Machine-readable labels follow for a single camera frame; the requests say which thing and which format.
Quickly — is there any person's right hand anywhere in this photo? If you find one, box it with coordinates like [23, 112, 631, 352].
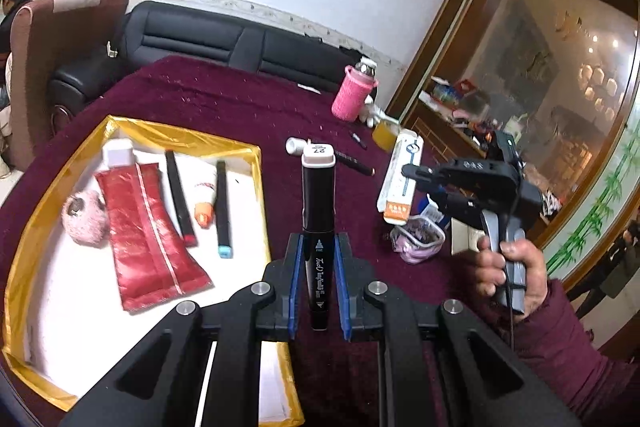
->
[473, 237, 549, 317]

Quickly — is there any maroon tablecloth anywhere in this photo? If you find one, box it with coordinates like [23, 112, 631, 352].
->
[0, 54, 506, 427]

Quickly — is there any pink knitted sleeve bottle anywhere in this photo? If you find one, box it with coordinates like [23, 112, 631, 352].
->
[331, 59, 380, 123]

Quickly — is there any small white box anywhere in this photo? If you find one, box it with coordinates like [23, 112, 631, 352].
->
[102, 139, 136, 168]

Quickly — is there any red foil packet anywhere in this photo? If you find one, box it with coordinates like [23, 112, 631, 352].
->
[93, 160, 214, 313]

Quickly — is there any small bottle with orange cap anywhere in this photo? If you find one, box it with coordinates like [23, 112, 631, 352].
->
[192, 179, 217, 228]

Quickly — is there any black marker with red cap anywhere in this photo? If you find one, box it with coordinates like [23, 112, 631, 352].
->
[164, 150, 199, 248]

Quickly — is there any large white medicine box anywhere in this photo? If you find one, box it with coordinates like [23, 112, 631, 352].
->
[450, 222, 482, 256]

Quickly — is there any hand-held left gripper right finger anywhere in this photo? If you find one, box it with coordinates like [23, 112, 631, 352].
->
[335, 232, 582, 427]

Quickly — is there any white orange box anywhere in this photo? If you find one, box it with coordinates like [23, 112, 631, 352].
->
[376, 129, 425, 226]

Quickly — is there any clutter on cabinet counter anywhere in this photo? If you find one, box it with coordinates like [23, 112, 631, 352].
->
[450, 107, 566, 223]

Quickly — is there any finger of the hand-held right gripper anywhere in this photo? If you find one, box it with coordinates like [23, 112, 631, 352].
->
[401, 158, 516, 195]
[422, 192, 487, 226]

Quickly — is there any brown armchair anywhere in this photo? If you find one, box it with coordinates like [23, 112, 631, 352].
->
[9, 0, 131, 171]

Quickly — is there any pink fluffy pompom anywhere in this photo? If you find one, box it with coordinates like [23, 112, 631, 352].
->
[62, 189, 109, 248]

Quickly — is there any black marker with white cap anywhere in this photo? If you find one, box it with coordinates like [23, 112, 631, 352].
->
[285, 137, 376, 178]
[300, 142, 337, 332]

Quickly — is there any black leather sofa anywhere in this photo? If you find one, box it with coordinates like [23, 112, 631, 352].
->
[49, 0, 367, 118]

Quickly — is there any person's right forearm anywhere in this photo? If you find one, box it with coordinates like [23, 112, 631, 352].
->
[509, 279, 640, 427]

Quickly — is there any pink zipper pouch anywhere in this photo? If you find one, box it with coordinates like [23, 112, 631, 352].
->
[389, 214, 446, 264]

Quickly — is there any wooden cabinet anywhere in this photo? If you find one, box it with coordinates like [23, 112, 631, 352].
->
[385, 0, 640, 253]

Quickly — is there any white plush toy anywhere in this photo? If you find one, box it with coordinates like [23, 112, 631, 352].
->
[359, 99, 401, 128]

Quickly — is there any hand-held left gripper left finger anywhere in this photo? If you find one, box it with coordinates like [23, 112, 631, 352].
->
[60, 232, 305, 427]

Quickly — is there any yellow-rimmed white tray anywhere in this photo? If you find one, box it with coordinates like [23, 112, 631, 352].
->
[0, 114, 306, 427]

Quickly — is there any black marker with blue cap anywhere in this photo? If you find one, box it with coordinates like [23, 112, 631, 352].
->
[214, 160, 234, 260]

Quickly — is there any bamboo wall decoration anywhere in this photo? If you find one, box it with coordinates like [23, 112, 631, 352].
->
[544, 132, 640, 279]

